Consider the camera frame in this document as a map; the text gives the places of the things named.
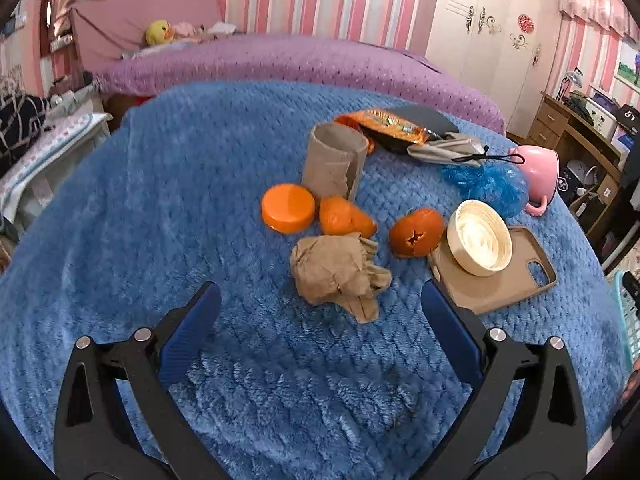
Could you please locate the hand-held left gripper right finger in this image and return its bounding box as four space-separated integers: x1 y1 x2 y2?
421 279 588 480

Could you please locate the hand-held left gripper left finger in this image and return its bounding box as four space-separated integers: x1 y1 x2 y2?
52 281 231 480

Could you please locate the brown paper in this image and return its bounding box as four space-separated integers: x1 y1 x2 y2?
290 232 393 324

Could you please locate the beige sock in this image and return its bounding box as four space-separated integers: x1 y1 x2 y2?
406 132 488 167

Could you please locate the tan phone case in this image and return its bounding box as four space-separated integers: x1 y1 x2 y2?
427 226 558 317

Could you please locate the cream round bowl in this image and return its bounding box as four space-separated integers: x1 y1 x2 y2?
446 199 513 278

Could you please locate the orange peel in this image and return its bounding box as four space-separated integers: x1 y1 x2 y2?
389 207 446 259
319 195 378 240

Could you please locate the blue fleece blanket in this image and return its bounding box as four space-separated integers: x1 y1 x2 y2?
0 80 633 480

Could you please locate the orange plastic lid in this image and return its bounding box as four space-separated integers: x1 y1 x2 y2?
261 184 317 234

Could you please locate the blue mesh scrunchie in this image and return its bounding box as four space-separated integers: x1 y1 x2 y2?
441 162 529 219

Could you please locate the teal plastic basket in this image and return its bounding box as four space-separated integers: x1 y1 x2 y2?
607 270 640 361

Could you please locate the pink cup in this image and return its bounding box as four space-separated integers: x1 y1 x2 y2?
509 145 560 217

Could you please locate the dark bag with logo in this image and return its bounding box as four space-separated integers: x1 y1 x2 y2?
557 162 583 206

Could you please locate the cardboard tube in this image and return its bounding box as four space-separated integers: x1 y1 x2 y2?
301 123 369 202

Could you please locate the orange snack bag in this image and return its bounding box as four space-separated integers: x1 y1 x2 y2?
334 108 446 156

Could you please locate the dark grey pouch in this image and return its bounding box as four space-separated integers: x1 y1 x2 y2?
395 104 457 142

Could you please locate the white patterned quilt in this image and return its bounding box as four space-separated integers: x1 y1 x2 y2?
0 110 111 216

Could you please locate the wooden desk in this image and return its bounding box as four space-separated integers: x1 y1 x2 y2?
527 91 636 231

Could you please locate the white wardrobe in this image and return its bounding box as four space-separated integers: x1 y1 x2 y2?
425 0 563 138

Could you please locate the black patterned cloth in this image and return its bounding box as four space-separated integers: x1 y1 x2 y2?
0 92 51 171

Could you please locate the light blue pillow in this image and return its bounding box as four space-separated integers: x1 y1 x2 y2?
122 37 201 59

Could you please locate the purple bedspread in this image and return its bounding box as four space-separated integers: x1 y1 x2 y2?
92 35 508 136

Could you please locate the yellow duck plush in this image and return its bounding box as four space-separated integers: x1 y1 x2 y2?
145 20 176 47

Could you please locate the pink plush toy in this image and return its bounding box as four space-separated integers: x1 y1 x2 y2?
172 21 206 41

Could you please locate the pink covered headboard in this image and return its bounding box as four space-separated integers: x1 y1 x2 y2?
70 0 226 71

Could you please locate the pink striped window curtain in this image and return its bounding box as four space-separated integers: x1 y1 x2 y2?
557 0 640 43

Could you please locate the black cord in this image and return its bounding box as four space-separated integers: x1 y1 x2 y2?
450 152 526 167

